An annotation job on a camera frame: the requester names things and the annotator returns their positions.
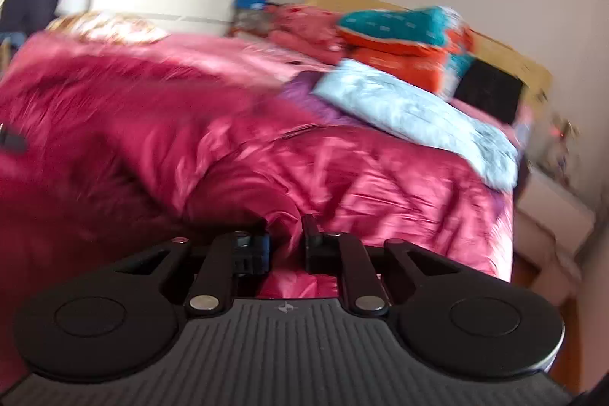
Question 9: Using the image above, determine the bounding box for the magenta satin down jacket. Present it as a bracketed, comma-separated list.
[0, 49, 515, 383]

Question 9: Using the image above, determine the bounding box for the white nightstand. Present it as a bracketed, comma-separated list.
[516, 168, 595, 264]

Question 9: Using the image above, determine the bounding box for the cartoon printed pillow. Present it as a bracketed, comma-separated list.
[45, 11, 169, 45]

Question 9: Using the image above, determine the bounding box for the pink printed bed blanket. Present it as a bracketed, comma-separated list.
[10, 30, 334, 78]

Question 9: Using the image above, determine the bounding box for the purple down jacket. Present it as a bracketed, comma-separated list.
[278, 70, 362, 126]

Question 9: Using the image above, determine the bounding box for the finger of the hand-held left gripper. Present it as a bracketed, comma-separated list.
[0, 125, 27, 156]

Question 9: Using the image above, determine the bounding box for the black folded cloth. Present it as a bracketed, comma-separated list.
[452, 59, 524, 126]

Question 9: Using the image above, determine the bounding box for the cardboard box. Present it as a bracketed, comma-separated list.
[511, 216, 581, 307]

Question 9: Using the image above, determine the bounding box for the yellow headboard cover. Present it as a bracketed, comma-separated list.
[304, 0, 553, 116]

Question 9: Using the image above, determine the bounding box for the teal and orange folded quilt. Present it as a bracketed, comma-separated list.
[338, 6, 477, 100]

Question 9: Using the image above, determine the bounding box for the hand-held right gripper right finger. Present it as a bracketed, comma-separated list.
[302, 215, 460, 317]

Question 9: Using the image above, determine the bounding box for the pink folded quilt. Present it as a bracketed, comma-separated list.
[269, 4, 355, 64]

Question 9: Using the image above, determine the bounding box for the light blue down jacket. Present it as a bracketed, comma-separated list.
[314, 59, 519, 190]

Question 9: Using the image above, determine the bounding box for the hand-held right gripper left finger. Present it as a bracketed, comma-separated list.
[113, 231, 273, 317]

